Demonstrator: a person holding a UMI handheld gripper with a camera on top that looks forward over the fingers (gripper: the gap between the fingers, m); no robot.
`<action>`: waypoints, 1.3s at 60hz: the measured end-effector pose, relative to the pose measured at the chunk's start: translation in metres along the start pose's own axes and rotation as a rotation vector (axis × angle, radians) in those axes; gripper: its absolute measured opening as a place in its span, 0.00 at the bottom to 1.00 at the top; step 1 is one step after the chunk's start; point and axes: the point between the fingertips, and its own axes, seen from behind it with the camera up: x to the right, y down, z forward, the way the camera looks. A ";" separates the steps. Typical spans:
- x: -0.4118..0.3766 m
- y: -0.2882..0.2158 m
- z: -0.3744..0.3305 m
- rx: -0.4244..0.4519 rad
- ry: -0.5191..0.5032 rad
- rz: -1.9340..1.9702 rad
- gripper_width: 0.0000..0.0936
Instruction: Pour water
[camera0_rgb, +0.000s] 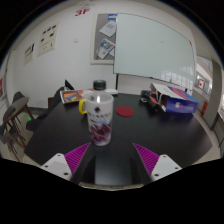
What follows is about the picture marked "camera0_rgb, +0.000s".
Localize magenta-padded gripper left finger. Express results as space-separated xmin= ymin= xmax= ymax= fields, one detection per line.
xmin=40 ymin=142 xmax=97 ymax=186

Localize white pinned paper sheet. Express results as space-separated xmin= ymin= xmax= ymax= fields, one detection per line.
xmin=98 ymin=20 xmax=117 ymax=38

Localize grey white-framed pin board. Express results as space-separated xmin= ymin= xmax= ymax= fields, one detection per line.
xmin=89 ymin=13 xmax=118 ymax=65

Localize colourful pinned flyer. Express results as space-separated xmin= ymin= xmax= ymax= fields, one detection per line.
xmin=96 ymin=38 xmax=116 ymax=60

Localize small white flat box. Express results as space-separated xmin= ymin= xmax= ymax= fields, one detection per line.
xmin=104 ymin=87 xmax=120 ymax=96

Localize large glass whiteboard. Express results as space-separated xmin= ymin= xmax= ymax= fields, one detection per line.
xmin=113 ymin=12 xmax=196 ymax=83

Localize black and red power tool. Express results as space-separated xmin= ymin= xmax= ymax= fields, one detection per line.
xmin=139 ymin=89 xmax=165 ymax=108

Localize small white wall poster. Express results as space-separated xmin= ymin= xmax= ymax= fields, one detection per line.
xmin=22 ymin=42 xmax=36 ymax=66

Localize blue and white paper bag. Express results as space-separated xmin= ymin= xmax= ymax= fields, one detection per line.
xmin=149 ymin=82 xmax=200 ymax=115

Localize large white wall poster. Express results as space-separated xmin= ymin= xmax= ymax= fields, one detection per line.
xmin=36 ymin=21 xmax=61 ymax=57

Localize black skull flag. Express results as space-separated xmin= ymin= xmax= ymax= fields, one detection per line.
xmin=64 ymin=79 xmax=75 ymax=91

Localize wooden chair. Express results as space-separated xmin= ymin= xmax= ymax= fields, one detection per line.
xmin=1 ymin=96 xmax=35 ymax=158

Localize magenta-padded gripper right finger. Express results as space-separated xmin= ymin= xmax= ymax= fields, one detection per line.
xmin=128 ymin=142 xmax=183 ymax=185

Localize colourful printed book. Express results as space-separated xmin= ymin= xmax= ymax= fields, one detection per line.
xmin=59 ymin=88 xmax=95 ymax=105

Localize clear black-capped drink bottle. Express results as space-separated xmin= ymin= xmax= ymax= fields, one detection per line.
xmin=86 ymin=79 xmax=113 ymax=147

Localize dark grey chair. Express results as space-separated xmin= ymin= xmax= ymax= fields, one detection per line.
xmin=12 ymin=91 xmax=25 ymax=105

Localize red floor cabinet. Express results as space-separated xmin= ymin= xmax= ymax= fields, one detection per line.
xmin=200 ymin=100 xmax=209 ymax=117

